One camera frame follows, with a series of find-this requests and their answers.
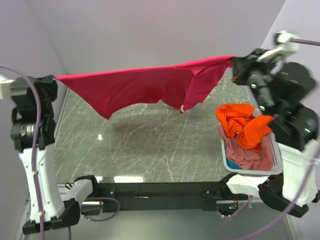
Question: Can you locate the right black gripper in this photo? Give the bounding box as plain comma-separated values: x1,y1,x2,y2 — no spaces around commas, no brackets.
231,47,281,115

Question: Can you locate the orange t shirt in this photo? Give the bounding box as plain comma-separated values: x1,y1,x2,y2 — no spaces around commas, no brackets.
215,103,274,153

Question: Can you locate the magenta t shirt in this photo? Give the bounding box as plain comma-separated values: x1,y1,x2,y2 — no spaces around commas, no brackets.
57,55,232,119

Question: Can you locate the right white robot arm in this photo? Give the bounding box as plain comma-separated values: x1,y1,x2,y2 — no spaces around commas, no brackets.
219,48,320,218

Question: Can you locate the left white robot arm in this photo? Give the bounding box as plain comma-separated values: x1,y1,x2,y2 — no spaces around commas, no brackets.
9,75,100,235

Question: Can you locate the salmon pink t shirt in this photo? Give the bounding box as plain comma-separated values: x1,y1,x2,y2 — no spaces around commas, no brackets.
218,125,273,171

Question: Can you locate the blue t shirt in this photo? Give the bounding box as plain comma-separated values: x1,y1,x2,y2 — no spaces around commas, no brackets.
224,148,242,170

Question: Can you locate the white plastic laundry basket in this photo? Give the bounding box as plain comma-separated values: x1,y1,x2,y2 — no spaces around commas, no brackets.
219,107,284,176

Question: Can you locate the black base beam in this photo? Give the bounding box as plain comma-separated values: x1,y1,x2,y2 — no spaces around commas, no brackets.
69,181,250,215

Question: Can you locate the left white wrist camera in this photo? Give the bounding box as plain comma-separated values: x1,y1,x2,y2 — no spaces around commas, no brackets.
0,75,14,101

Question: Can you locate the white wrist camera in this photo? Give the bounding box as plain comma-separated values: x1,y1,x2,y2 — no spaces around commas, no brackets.
0,75,14,101
256,30,300,63

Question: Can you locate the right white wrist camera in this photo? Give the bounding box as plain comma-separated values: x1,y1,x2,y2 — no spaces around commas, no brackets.
256,30,300,63

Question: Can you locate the aluminium frame rail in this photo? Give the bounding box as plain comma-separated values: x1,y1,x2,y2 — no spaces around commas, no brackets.
14,184,303,240

